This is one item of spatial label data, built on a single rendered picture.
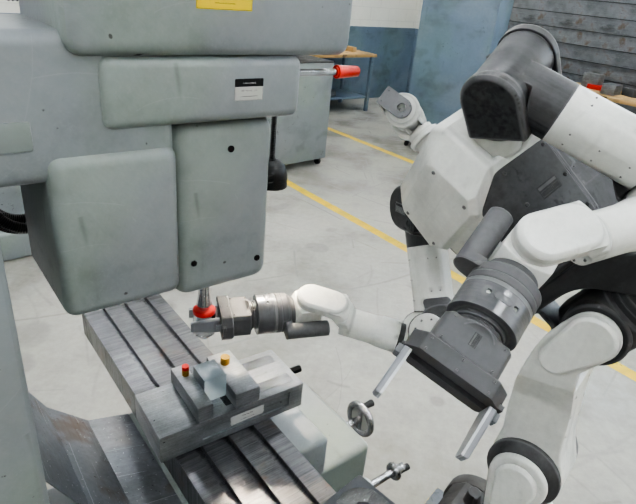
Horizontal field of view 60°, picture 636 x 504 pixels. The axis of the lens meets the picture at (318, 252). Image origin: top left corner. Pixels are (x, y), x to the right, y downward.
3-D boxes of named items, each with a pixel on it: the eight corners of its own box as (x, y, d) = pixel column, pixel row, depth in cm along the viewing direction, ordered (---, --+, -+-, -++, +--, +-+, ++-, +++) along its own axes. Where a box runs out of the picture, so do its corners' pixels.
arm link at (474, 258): (506, 341, 70) (544, 278, 74) (546, 310, 60) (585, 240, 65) (432, 289, 72) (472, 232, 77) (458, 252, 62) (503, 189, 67)
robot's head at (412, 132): (440, 132, 108) (412, 101, 110) (436, 119, 99) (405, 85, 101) (415, 155, 110) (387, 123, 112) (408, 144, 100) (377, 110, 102)
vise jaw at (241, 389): (229, 362, 133) (229, 349, 131) (259, 399, 122) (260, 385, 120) (206, 370, 129) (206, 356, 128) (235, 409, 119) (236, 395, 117)
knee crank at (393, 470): (401, 462, 177) (403, 448, 174) (414, 474, 173) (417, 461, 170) (349, 493, 164) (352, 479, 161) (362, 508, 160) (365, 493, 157)
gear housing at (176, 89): (231, 88, 112) (231, 36, 107) (300, 116, 95) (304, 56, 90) (56, 96, 92) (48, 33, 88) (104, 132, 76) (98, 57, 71)
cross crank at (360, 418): (356, 416, 181) (360, 388, 175) (380, 438, 173) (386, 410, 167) (318, 435, 172) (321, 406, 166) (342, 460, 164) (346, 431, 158)
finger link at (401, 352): (376, 400, 60) (406, 356, 62) (382, 393, 57) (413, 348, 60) (364, 391, 60) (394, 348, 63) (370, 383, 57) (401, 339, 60)
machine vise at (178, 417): (269, 370, 142) (272, 335, 137) (301, 405, 132) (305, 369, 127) (136, 418, 123) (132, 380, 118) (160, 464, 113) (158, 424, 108)
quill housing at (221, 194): (219, 236, 123) (220, 91, 108) (269, 277, 108) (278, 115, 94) (136, 254, 112) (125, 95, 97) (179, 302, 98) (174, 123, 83)
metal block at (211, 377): (214, 379, 126) (214, 358, 123) (226, 395, 122) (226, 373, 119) (193, 386, 123) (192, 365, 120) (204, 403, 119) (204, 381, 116)
